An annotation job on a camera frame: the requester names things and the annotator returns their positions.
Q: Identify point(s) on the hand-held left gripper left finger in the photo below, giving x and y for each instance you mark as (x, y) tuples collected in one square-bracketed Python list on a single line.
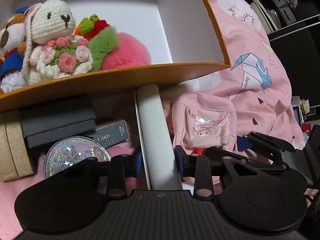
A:
[(138, 165)]

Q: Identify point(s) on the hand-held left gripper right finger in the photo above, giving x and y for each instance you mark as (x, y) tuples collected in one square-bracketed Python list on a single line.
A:
[(180, 160)]

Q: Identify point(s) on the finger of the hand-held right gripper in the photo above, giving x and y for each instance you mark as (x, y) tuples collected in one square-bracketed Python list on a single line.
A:
[(265, 163), (270, 142)]

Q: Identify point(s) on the white rectangular box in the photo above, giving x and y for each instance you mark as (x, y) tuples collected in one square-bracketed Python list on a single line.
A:
[(155, 130)]

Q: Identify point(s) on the pink cartoon pouch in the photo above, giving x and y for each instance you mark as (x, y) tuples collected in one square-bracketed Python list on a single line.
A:
[(205, 125)]

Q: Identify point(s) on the round glitter case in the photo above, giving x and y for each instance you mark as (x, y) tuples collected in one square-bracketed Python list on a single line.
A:
[(67, 155)]

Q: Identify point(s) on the orange cardboard box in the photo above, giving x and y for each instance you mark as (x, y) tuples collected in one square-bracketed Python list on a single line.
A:
[(100, 80)]

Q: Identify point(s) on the pink fluffy peach plush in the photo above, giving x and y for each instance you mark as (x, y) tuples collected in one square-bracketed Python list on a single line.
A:
[(125, 52)]

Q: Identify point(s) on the gold gift box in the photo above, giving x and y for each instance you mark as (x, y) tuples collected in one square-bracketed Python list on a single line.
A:
[(15, 150)]

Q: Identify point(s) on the crochet carrot charm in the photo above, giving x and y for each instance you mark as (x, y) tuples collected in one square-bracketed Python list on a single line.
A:
[(87, 25)]

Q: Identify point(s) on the white crochet bunny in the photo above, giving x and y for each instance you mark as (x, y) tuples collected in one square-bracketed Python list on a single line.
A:
[(53, 17)]

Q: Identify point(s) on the dog plush toy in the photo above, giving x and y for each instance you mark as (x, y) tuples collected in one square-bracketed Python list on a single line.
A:
[(10, 32)]

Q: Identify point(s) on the small dark card box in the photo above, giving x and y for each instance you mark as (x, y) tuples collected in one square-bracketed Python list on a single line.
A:
[(110, 135)]

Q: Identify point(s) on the black shelf unit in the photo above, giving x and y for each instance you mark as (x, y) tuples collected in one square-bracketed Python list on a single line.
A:
[(295, 55)]

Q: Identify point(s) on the black gift box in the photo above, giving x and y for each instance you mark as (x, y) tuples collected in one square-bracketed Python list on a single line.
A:
[(57, 122)]

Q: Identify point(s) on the pink printed blanket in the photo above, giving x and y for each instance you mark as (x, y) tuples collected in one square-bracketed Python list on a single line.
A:
[(250, 42)]

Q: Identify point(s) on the purple bag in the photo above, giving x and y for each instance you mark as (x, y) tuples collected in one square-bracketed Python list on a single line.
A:
[(273, 17)]

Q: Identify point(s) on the white storage box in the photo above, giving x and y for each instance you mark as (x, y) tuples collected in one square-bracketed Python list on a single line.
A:
[(262, 15)]

